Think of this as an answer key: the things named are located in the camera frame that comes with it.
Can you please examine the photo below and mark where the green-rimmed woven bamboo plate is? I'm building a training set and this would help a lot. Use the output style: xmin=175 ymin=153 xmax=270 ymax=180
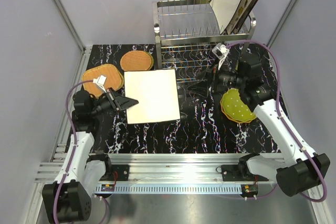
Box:
xmin=119 ymin=50 xmax=155 ymax=72

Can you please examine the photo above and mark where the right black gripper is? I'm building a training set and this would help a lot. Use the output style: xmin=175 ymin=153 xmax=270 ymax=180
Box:
xmin=188 ymin=56 xmax=246 ymax=98

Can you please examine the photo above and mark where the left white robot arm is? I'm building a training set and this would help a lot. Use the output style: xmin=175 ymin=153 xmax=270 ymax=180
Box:
xmin=42 ymin=88 xmax=139 ymax=223

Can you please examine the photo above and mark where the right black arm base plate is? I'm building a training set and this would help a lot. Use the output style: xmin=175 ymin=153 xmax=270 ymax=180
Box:
xmin=216 ymin=164 xmax=269 ymax=183

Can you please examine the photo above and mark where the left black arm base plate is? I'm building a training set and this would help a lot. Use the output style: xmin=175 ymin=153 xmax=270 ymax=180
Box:
xmin=101 ymin=164 xmax=130 ymax=182

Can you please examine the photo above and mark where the green polka-dot plate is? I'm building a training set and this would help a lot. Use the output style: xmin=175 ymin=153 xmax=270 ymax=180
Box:
xmin=220 ymin=88 xmax=257 ymax=121

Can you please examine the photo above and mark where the floral patterned tray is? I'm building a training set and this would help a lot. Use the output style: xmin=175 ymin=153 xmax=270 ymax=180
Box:
xmin=225 ymin=0 xmax=258 ymax=35

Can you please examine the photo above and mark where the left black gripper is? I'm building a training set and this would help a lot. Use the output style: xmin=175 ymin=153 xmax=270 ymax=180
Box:
xmin=89 ymin=87 xmax=138 ymax=117

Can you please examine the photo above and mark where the slotted white cable duct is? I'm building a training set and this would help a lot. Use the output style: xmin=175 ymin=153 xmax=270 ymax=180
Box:
xmin=94 ymin=184 xmax=242 ymax=195

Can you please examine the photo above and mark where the orange polka-dot plate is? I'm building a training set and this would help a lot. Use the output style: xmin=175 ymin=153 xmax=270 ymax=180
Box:
xmin=220 ymin=105 xmax=256 ymax=124

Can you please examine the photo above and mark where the cream rectangular tray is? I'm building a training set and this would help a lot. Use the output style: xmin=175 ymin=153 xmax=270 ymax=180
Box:
xmin=124 ymin=69 xmax=180 ymax=124

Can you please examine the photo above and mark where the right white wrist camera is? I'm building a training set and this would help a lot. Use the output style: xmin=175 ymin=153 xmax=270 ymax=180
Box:
xmin=212 ymin=43 xmax=229 ymax=70

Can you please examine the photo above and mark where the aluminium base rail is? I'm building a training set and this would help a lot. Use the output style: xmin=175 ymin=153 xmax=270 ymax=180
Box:
xmin=35 ymin=153 xmax=285 ymax=184

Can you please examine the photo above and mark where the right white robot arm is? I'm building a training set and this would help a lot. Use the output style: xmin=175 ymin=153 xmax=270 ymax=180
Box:
xmin=188 ymin=54 xmax=330 ymax=197

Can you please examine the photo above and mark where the large orange woven tray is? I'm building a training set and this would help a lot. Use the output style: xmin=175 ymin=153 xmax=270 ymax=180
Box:
xmin=83 ymin=77 xmax=124 ymax=98

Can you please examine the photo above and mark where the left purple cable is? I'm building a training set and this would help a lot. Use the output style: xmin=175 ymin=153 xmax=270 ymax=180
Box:
xmin=52 ymin=79 xmax=110 ymax=224

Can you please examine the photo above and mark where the steel two-tier dish rack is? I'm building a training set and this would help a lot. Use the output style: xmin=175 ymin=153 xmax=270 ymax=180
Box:
xmin=152 ymin=0 xmax=257 ymax=88

